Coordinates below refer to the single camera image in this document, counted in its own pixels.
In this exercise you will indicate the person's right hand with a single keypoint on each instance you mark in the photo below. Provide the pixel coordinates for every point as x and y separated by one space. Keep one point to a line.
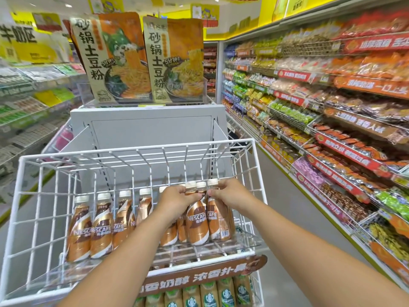
236 196

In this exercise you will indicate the person's left hand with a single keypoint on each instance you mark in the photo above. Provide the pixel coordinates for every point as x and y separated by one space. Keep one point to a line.
174 201

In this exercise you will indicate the person's left thumb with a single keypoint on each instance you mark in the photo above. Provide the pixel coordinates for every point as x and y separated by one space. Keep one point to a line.
193 198

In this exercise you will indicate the person's right thumb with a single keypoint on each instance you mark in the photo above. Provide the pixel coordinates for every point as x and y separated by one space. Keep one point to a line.
214 193

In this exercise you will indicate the brown coffee drink bottle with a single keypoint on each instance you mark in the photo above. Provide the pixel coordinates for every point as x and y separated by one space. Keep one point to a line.
197 225
219 222

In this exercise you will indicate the person's right forearm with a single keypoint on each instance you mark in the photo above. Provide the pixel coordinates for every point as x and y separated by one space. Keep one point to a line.
319 262

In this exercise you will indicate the person's left forearm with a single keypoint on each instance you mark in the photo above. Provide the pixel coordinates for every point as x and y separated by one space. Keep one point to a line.
121 262

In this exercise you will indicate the brown shelf banner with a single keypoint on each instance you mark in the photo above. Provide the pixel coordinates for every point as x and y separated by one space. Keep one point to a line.
198 276

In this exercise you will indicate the grey display end panel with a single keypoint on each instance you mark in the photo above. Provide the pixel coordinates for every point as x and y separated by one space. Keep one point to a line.
150 127

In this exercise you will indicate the row of brown coffee bottles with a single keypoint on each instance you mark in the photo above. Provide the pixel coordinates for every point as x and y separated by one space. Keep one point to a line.
102 233

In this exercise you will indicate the row of green-label coffee bottles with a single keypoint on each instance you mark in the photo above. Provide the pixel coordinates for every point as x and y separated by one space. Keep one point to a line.
191 297

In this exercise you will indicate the row of green snack packets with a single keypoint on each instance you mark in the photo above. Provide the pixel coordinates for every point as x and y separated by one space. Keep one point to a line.
292 112

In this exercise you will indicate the red shelf banner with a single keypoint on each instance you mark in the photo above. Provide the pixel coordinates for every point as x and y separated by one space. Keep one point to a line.
377 43
289 98
338 179
295 75
351 153

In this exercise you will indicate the distant shelf unit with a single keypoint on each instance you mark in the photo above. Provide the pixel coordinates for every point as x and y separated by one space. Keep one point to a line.
210 67

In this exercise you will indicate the large noodle packet orange picture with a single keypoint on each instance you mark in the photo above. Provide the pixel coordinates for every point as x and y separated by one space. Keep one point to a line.
179 60

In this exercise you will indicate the pile of pink packets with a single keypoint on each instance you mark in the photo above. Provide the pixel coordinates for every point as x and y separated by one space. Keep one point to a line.
64 139

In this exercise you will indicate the snack shelf unit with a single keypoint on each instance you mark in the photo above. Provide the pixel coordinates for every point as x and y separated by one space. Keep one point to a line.
351 124

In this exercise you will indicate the large noodle packet green picture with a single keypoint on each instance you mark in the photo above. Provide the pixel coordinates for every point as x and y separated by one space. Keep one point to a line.
121 60

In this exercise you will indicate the tan shelf banner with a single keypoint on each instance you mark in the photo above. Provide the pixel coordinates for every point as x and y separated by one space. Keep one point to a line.
364 123

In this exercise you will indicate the yellow hanging ceiling sign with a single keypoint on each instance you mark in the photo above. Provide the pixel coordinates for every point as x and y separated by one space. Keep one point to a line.
105 4
205 14

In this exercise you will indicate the orange shelf banner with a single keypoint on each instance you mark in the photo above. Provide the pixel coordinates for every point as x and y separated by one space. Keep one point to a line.
370 86

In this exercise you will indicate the milk product shelf unit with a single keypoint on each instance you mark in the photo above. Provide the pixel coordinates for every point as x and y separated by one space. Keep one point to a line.
25 105

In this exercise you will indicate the yellow and white area sign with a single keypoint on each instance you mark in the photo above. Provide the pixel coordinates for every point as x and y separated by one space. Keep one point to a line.
28 41

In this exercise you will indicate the yellow wall header band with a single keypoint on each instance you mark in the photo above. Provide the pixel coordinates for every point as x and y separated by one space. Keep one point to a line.
242 25

